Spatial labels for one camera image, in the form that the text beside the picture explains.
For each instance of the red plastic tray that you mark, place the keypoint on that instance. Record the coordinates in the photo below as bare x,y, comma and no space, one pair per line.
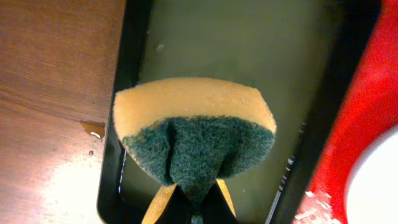
368,111

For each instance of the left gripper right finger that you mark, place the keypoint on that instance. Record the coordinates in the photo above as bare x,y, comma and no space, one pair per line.
215,209

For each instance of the green and yellow sponge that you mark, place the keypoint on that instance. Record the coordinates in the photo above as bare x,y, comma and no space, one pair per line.
193,132

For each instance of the light blue plate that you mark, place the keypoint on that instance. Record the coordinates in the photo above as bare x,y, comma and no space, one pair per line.
371,190

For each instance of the dark green rectangular tray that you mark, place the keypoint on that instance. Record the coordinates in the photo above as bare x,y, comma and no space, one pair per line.
301,56

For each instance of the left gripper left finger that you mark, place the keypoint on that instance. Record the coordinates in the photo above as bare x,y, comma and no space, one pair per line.
178,209

